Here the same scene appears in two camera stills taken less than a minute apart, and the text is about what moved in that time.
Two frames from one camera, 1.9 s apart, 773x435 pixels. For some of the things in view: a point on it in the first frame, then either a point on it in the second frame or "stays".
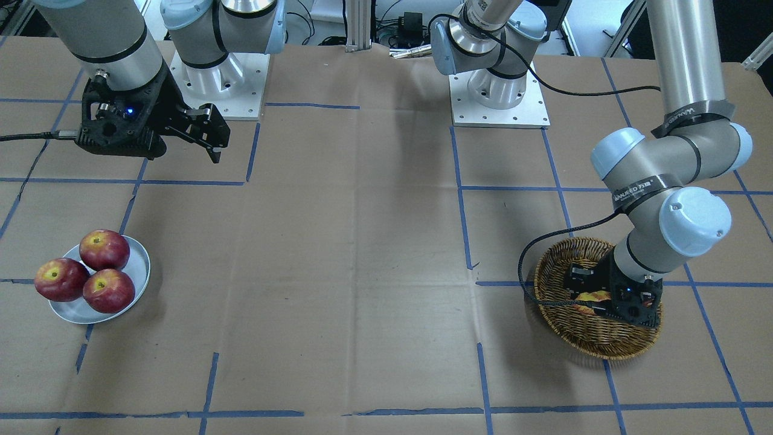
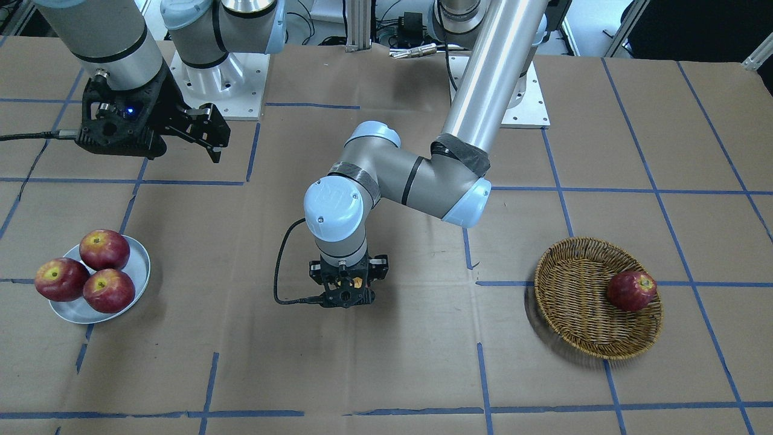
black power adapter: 410,26 stays
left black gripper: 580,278 -> 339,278
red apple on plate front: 109,290 stays
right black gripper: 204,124 stays
